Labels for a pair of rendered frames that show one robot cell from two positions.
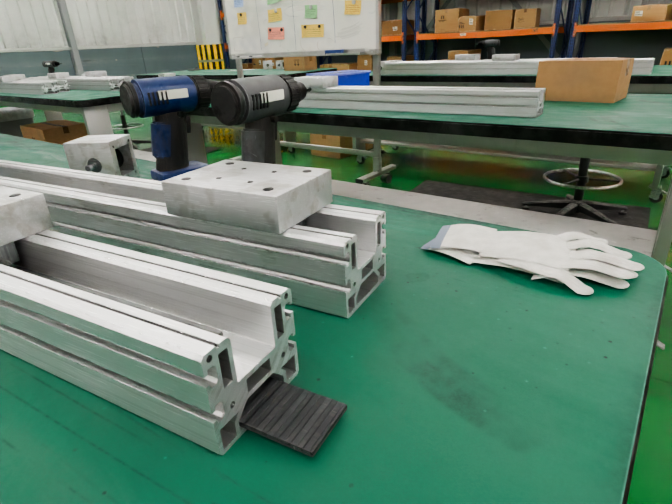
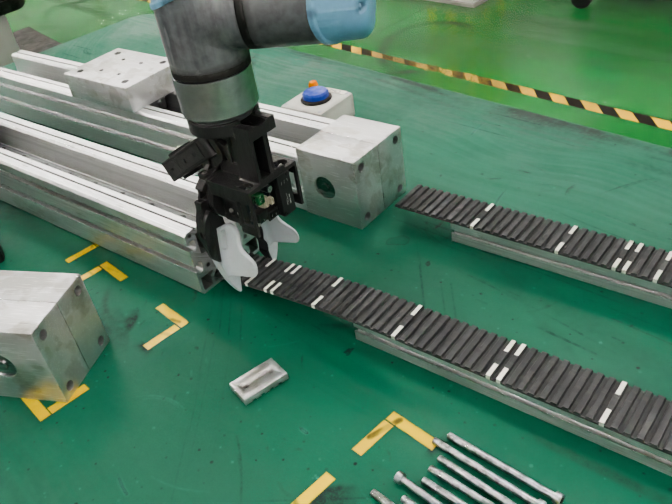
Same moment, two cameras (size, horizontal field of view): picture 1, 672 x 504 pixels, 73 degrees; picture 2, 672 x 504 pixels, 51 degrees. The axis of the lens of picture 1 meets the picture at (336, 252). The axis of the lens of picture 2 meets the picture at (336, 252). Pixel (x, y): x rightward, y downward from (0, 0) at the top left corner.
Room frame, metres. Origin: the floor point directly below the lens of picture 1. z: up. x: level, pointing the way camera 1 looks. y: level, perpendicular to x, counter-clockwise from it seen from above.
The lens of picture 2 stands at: (1.47, 0.95, 1.28)
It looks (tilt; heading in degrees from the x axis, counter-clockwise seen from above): 36 degrees down; 194
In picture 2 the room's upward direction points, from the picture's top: 10 degrees counter-clockwise
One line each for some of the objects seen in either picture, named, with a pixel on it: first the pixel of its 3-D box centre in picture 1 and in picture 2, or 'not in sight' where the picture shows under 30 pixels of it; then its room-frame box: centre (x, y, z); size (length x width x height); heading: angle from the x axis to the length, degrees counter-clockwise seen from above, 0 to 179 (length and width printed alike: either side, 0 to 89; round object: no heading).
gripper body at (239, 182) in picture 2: not in sight; (241, 165); (0.87, 0.72, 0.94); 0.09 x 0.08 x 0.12; 60
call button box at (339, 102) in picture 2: not in sight; (315, 118); (0.51, 0.71, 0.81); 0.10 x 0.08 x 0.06; 150
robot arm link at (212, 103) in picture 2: not in sight; (219, 89); (0.86, 0.71, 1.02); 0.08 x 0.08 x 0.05
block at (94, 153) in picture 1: (100, 161); (38, 326); (0.98, 0.50, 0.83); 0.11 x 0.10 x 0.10; 175
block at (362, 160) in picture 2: not in sight; (358, 165); (0.68, 0.80, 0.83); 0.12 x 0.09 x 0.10; 150
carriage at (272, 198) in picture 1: (250, 203); not in sight; (0.51, 0.10, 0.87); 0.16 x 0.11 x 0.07; 60
